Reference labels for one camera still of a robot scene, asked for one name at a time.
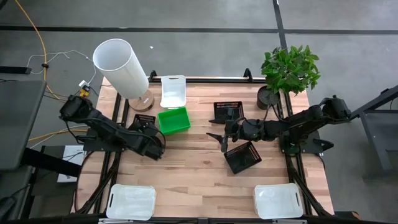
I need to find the black flat device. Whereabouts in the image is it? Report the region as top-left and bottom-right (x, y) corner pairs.
(0, 65), (32, 75)

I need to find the white paper sheet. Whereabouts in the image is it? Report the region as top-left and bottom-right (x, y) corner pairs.
(57, 145), (87, 184)

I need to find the yellow cable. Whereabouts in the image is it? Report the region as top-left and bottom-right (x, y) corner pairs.
(14, 0), (90, 142)

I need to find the black desk support bar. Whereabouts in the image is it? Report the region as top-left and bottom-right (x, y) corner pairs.
(20, 147), (82, 178)

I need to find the black base bracket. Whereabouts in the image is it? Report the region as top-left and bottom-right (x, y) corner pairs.
(313, 138), (335, 152)

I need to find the grey table frame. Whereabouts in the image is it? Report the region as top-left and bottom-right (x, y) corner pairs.
(341, 84), (398, 181)

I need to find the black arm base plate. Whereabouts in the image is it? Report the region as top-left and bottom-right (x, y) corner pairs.
(83, 136), (125, 152)
(278, 129), (324, 155)

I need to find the white cable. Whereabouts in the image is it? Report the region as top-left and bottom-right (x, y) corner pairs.
(26, 49), (98, 85)

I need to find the black perforated basket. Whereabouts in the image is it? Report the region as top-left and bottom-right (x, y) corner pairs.
(213, 101), (245, 124)
(133, 113), (157, 127)
(223, 141), (262, 175)

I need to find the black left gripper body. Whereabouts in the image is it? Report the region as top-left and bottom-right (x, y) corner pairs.
(132, 122), (167, 161)

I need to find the grey desk top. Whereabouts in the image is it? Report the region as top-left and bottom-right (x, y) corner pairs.
(0, 80), (47, 171)

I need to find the black frame rail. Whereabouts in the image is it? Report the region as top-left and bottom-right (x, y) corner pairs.
(6, 213), (398, 224)
(102, 98), (131, 215)
(287, 93), (332, 216)
(277, 93), (312, 216)
(148, 75), (268, 84)
(92, 92), (123, 215)

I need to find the white cylindrical lamp shade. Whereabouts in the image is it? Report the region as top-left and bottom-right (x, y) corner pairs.
(92, 38), (149, 100)

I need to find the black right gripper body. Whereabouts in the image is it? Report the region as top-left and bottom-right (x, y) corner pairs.
(224, 118), (268, 142)

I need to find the white plastic basket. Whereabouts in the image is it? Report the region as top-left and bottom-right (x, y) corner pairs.
(159, 75), (187, 110)
(106, 183), (157, 221)
(253, 182), (304, 220)

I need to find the round wooden lamp base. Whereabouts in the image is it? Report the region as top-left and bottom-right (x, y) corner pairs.
(128, 89), (155, 113)

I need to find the green leafy plant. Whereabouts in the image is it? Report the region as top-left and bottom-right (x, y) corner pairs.
(260, 44), (321, 96)

